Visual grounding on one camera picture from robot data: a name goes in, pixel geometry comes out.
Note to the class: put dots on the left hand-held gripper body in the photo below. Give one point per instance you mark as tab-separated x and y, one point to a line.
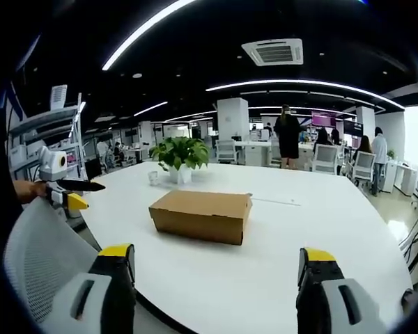
52	165

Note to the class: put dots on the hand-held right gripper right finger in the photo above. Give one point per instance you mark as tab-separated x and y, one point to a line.
327	295

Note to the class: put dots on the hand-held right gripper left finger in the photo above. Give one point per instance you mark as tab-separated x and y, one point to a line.
104	292

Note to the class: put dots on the brown cardboard shoe box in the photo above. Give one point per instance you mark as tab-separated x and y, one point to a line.
202	215

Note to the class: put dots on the person's left hand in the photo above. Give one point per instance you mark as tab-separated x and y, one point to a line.
38	188

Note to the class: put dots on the metal storage shelf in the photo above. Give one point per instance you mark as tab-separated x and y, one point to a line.
45	139

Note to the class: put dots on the white mesh office chair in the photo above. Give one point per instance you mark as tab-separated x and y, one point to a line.
45	264
364	168
325	159
226	150

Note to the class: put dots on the green potted plant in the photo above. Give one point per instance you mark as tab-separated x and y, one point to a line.
181	156

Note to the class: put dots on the white office desk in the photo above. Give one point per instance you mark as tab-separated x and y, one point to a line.
261	153

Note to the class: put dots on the white ceiling air conditioner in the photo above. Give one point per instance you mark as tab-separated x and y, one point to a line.
274	52

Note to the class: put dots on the purple wall screen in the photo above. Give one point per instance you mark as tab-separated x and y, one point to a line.
323	120

